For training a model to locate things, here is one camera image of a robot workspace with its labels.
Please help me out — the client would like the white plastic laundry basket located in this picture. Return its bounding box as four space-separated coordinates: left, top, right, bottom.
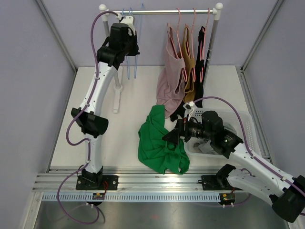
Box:
184 109 260 158

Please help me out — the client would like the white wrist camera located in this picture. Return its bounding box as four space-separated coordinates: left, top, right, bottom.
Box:
116 13 135 33
183 101 197 121

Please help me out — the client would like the left aluminium frame post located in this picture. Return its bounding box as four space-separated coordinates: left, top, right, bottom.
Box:
33 0 78 73

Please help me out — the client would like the light blue hanger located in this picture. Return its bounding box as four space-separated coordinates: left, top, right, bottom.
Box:
133 15 142 79
122 8 130 80

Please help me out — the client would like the aluminium frame post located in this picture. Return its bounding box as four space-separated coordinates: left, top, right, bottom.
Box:
240 0 285 72
33 0 78 73

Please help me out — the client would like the white slotted cable duct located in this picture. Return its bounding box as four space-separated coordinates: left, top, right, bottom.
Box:
42 192 220 202

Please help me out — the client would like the grey tank top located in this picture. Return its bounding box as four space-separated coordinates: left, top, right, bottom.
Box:
193 122 237 155

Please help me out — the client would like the green tank top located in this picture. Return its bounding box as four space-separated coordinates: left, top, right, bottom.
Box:
138 105 190 175

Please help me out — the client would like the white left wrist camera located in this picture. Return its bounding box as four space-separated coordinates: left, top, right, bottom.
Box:
116 13 135 33

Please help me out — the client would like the black tank top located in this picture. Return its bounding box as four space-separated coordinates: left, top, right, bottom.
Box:
170 26 204 122

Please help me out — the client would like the pink tank top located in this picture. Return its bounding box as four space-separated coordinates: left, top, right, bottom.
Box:
156 25 185 118

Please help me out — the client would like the mustard brown tank top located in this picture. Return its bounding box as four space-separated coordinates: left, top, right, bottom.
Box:
181 25 195 103

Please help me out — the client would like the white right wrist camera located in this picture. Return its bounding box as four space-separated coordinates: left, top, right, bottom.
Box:
183 101 197 121

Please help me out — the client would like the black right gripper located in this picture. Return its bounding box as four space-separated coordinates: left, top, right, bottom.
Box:
163 114 214 145

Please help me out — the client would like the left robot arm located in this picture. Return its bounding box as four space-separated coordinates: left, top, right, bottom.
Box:
71 21 139 190

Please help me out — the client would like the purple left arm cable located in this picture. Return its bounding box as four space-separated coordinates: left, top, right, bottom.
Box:
57 10 120 225

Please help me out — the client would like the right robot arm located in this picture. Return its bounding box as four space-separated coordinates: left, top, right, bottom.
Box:
163 111 305 223

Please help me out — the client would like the right aluminium frame post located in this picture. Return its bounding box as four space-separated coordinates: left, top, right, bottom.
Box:
240 0 285 72

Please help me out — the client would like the white and chrome clothes rack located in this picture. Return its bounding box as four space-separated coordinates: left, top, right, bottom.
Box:
99 2 224 114

